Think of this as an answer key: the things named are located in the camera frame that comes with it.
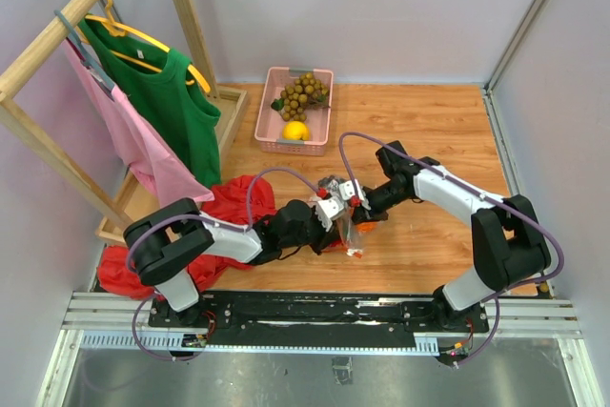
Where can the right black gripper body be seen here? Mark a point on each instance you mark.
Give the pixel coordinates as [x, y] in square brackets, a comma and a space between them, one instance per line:
[379, 202]

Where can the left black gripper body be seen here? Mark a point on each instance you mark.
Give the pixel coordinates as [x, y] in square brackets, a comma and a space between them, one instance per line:
[316, 236]

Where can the clear zip bag orange seal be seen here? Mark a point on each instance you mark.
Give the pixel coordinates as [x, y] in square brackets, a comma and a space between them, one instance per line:
[351, 240]

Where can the yellow fake lemon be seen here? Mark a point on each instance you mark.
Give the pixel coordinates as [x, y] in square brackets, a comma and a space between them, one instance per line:
[296, 131]

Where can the brown longan fruit bunch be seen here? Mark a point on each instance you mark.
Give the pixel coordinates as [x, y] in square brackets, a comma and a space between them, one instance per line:
[302, 94]

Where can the orange fake orange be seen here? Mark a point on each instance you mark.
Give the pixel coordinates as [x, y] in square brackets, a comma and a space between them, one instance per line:
[367, 226]

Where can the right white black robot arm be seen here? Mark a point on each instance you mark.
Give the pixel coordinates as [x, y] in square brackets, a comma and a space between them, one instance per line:
[509, 246]

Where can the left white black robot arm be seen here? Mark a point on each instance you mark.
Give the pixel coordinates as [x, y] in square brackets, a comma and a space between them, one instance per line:
[163, 244]

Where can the dark blueberry cluster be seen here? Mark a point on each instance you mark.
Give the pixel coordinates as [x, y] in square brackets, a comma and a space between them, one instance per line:
[329, 183]

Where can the red cloth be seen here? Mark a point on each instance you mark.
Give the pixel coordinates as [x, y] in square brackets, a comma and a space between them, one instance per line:
[229, 203]

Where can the pink plastic basket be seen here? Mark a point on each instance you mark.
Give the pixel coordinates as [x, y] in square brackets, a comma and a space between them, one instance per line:
[269, 124]

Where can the pink shirt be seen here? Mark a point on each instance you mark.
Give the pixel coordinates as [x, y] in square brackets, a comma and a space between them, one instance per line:
[136, 142]

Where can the wooden clothes rack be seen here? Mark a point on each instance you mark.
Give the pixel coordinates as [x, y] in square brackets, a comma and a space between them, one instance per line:
[45, 111]

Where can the green shirt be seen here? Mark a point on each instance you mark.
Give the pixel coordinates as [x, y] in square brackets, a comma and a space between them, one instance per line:
[171, 101]

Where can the yellow clothes hanger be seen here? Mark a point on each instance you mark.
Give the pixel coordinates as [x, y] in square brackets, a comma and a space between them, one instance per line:
[124, 35]

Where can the grey clothes hanger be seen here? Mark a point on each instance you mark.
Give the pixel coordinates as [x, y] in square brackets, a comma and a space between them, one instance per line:
[86, 59]

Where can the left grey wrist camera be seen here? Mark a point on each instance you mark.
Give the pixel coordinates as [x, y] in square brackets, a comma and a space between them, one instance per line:
[329, 210]

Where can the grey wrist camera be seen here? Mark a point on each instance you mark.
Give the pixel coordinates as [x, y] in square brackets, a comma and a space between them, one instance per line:
[329, 210]
[352, 193]

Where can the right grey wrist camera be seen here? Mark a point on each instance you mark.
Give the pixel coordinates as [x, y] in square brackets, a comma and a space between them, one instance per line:
[352, 193]

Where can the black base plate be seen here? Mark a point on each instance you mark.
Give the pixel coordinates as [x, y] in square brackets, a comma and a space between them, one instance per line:
[318, 319]

